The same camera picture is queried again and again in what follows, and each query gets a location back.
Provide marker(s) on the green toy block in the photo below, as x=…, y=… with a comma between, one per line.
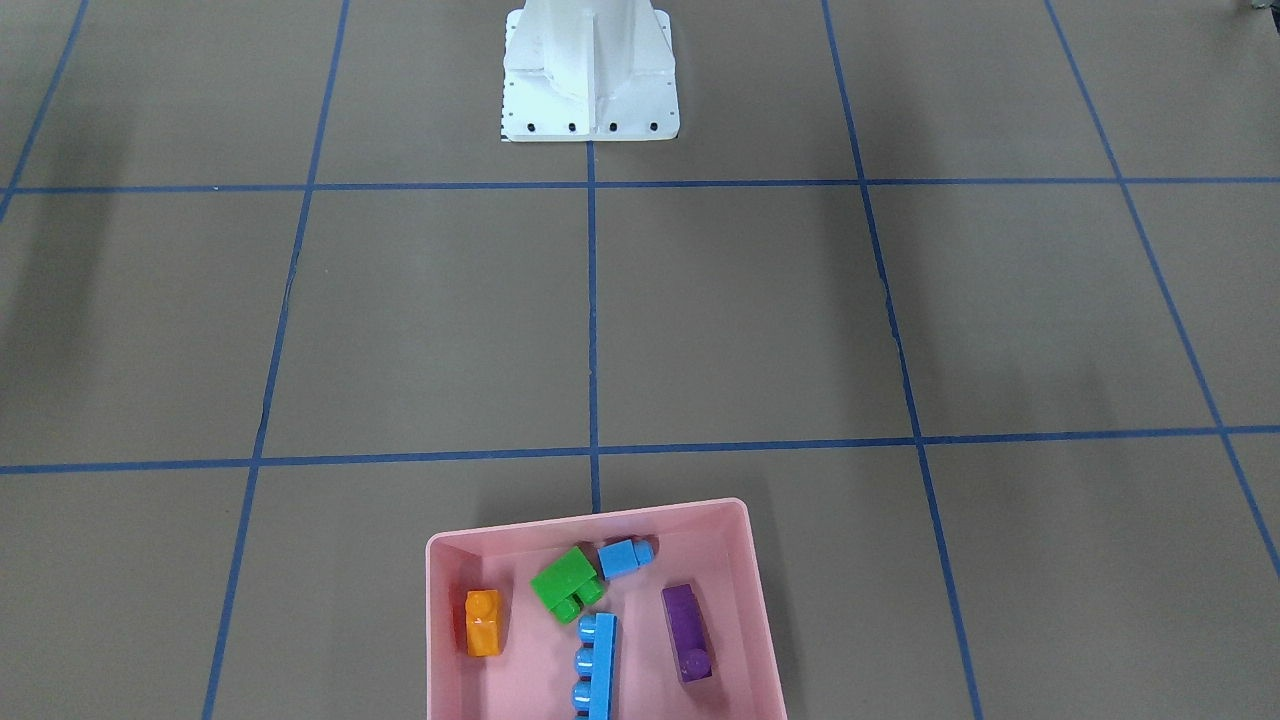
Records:
x=568, y=585

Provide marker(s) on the purple toy block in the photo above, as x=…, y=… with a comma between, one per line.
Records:
x=687, y=634

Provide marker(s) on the long blue toy block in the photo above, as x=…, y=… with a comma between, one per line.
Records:
x=593, y=692

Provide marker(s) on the pink plastic box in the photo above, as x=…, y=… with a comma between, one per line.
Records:
x=708, y=544

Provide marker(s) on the small blue toy block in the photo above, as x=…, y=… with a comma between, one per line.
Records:
x=623, y=557

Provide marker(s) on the orange toy block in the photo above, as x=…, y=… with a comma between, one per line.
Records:
x=482, y=611

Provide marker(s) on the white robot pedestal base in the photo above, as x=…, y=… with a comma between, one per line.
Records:
x=589, y=71

